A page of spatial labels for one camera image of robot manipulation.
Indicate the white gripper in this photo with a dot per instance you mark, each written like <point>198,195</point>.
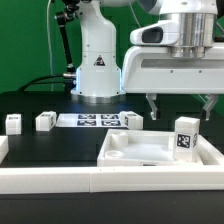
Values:
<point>153,70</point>

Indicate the white square tabletop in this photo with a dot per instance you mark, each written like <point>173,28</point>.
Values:
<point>151,148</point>

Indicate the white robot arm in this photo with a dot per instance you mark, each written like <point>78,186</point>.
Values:
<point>176,55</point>

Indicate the white tag marker sheet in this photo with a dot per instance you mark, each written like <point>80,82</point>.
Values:
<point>88,120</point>

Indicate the white left fence piece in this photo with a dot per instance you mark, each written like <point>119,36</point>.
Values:
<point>3,147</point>

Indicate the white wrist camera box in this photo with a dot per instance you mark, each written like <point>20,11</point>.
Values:
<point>164,33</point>

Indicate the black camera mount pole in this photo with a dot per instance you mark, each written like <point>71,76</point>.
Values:
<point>62,18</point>

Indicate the white front fence wall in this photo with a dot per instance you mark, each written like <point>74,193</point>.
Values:
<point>109,179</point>

